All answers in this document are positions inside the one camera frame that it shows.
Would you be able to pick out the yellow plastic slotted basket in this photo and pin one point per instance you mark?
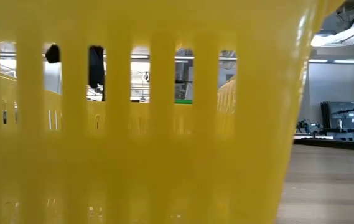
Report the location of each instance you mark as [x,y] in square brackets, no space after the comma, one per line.
[133,161]

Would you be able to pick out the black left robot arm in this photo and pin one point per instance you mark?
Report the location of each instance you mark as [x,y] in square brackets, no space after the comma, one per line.
[95,67]

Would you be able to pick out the small background robot arm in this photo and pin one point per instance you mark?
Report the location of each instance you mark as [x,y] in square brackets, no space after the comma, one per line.
[307,127]

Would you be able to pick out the black background monitor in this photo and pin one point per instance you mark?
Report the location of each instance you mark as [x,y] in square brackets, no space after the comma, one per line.
[341,119]

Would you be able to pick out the white ceiling light fixture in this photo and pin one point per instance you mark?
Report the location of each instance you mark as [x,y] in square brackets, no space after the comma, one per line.
[344,35]

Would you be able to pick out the black aluminium rig frame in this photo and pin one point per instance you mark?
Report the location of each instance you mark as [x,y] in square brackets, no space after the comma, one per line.
[335,145]

